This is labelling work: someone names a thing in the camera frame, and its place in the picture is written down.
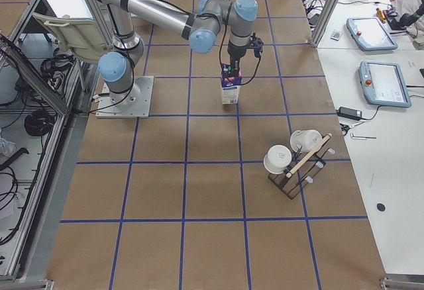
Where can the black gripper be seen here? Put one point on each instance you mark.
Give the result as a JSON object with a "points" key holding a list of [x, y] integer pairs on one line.
{"points": [[235, 52]]}

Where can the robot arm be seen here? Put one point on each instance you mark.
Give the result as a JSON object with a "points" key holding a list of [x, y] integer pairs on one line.
{"points": [[200, 29]]}

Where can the blue white milk carton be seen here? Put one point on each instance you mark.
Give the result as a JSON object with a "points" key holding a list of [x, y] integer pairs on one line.
{"points": [[230, 88]]}

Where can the black wire cup rack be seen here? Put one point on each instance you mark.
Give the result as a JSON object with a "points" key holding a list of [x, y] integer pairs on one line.
{"points": [[302, 169]]}

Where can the small remote control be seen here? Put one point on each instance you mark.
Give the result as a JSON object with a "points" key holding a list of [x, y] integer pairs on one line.
{"points": [[336, 35]]}

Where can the teach pendant near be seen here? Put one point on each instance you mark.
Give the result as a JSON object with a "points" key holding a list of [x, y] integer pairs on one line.
{"points": [[383, 84]]}

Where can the aluminium frame post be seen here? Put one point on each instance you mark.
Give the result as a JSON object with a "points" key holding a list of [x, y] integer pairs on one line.
{"points": [[323, 21]]}

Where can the teach pendant far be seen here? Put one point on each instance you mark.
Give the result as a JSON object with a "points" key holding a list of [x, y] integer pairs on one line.
{"points": [[370, 34]]}

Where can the white cup on rack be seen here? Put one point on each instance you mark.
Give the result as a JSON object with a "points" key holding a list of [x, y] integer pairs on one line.
{"points": [[304, 141], [277, 159]]}

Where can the teach pendant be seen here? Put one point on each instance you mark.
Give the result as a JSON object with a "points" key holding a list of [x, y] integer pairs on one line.
{"points": [[370, 34], [383, 84]]}

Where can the black power adapter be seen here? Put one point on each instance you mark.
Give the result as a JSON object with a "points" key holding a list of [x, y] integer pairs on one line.
{"points": [[349, 113]]}

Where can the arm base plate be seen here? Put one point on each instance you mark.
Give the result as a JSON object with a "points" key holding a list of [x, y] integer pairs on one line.
{"points": [[136, 104]]}

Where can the beige plastic chair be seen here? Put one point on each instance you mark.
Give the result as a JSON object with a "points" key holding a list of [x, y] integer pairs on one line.
{"points": [[81, 36]]}

